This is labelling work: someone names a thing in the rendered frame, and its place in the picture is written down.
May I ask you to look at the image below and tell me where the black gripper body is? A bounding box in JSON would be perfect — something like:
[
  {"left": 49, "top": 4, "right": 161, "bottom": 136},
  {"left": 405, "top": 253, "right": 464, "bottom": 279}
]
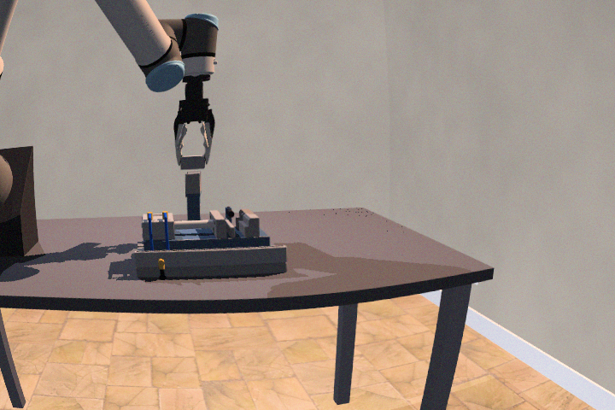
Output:
[{"left": 179, "top": 74, "right": 210, "bottom": 124}]

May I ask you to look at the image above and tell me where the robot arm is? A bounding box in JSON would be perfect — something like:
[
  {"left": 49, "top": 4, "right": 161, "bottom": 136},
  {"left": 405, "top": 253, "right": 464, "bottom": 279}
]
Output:
[{"left": 0, "top": 0, "right": 219, "bottom": 207}]

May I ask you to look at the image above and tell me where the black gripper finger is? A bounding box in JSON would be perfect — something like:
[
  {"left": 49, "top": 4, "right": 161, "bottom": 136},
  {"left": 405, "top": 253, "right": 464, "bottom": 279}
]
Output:
[
  {"left": 173, "top": 112, "right": 187, "bottom": 166},
  {"left": 201, "top": 109, "right": 215, "bottom": 165}
]

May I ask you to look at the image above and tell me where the tan rectangular block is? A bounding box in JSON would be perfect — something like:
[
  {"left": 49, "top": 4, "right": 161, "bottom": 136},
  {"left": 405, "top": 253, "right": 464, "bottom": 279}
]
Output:
[{"left": 181, "top": 155, "right": 205, "bottom": 170}]

